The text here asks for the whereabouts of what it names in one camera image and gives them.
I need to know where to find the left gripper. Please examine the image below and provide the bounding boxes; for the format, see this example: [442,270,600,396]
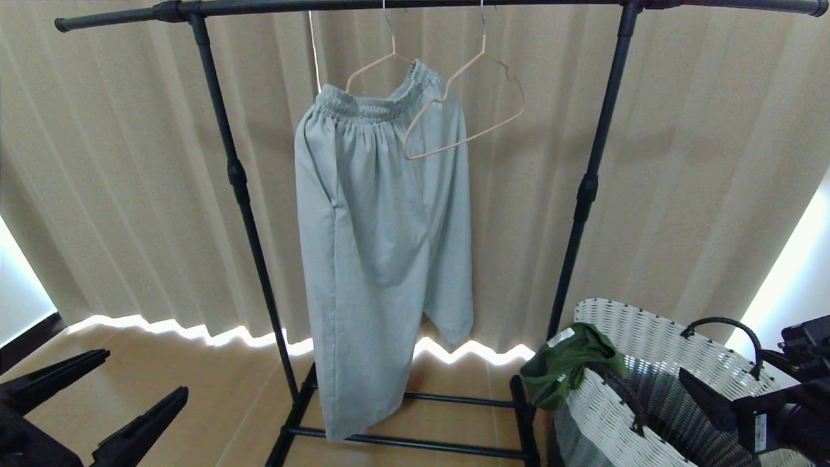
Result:
[0,349,189,467]

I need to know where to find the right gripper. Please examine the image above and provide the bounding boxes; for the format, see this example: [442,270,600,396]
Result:
[678,349,830,464]

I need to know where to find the green garment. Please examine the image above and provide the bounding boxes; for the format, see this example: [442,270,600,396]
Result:
[520,322,628,411]

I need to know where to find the pale grey shorts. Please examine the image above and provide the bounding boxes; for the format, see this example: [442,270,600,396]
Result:
[295,60,474,442]

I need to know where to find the pink clothes hanger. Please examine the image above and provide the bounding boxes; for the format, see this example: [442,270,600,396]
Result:
[346,0,416,95]
[403,0,526,161]

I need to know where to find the white laundry basket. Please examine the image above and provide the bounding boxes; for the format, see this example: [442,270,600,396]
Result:
[554,298,811,467]

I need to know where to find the black clothes rack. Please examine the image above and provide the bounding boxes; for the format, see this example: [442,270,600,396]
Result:
[55,0,830,467]

